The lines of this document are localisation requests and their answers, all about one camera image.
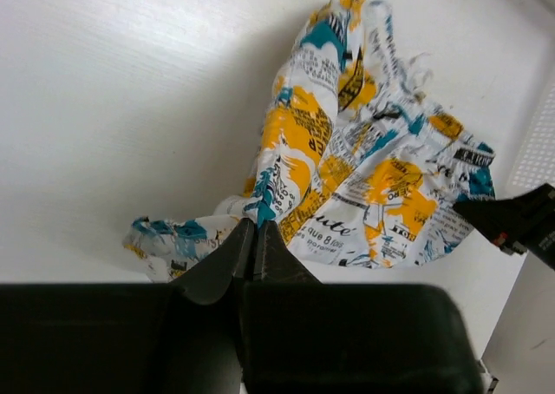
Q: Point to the white perforated plastic basket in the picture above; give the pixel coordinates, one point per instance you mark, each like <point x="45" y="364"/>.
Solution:
<point x="534" y="164"/>

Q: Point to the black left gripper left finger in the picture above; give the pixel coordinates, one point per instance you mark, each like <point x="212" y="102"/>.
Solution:
<point x="208" y="281"/>

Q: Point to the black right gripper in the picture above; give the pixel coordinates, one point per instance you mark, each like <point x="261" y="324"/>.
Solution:
<point x="523" y="224"/>

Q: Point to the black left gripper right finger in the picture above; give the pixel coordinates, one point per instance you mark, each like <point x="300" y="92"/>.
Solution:
<point x="274" y="263"/>

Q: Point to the printed white yellow teal shorts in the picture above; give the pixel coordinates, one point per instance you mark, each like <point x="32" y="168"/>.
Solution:
<point x="356" y="165"/>

